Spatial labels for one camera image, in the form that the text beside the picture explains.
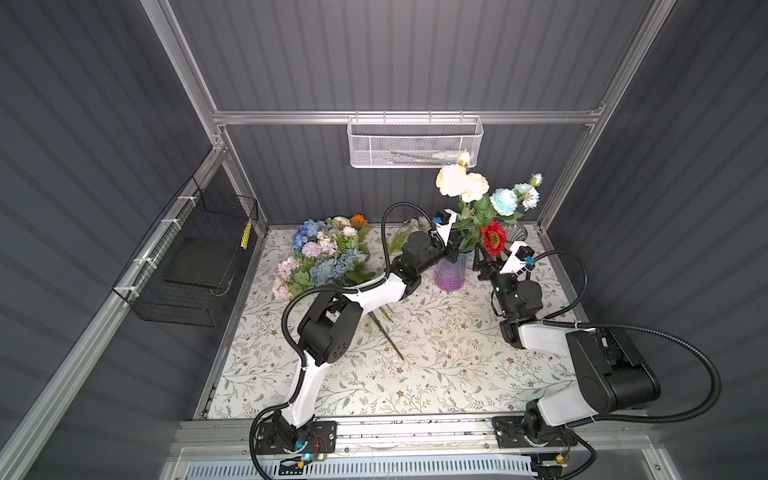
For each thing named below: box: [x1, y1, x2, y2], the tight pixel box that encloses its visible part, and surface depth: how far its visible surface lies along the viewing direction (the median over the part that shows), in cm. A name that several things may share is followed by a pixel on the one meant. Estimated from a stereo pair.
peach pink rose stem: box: [436, 148, 493, 253], surface depth 73 cm
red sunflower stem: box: [480, 220, 507, 257], surface depth 80 cm
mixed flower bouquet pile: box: [272, 214, 376, 302], surface depth 101 cm
